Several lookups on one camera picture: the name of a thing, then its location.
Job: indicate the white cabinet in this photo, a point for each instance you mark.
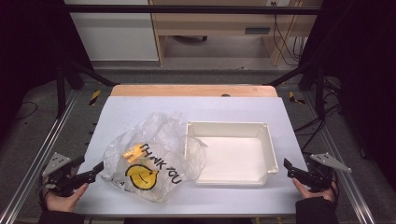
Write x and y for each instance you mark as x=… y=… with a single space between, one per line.
x=115 y=37

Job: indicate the person's right hand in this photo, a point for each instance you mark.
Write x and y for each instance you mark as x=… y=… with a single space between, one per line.
x=320 y=196

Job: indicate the white table mat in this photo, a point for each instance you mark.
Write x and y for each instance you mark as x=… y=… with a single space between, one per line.
x=193 y=109

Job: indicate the clear printed plastic bag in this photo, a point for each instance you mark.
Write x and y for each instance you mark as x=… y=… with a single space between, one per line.
x=162 y=137

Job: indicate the wooden table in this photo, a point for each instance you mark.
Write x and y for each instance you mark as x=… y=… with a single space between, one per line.
x=186 y=90

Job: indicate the black metal crossbar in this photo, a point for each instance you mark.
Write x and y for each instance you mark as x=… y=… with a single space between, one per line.
x=186 y=9

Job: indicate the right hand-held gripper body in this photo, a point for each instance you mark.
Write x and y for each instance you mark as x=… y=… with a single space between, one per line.
x=319 y=179

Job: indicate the light wooden desk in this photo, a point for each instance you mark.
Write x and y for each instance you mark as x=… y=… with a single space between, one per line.
x=218 y=23

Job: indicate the white plastic tray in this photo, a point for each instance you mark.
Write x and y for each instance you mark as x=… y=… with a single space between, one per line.
x=233 y=158

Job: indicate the yellow black tape strip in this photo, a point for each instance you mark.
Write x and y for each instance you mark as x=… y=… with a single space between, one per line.
x=292 y=98
x=95 y=97

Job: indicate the black curtain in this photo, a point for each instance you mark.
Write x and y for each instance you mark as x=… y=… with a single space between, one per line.
x=28 y=46
x=364 y=77

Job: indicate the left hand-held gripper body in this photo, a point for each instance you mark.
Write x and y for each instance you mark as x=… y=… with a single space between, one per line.
x=59 y=174

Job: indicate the black metal stand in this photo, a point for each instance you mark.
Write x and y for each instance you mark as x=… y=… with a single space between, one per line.
x=320 y=90
x=60 y=87

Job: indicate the person's left hand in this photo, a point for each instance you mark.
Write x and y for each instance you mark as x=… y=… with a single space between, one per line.
x=63 y=203

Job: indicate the aluminium rail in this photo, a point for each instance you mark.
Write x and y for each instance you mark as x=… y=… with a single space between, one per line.
x=348 y=183
x=40 y=155

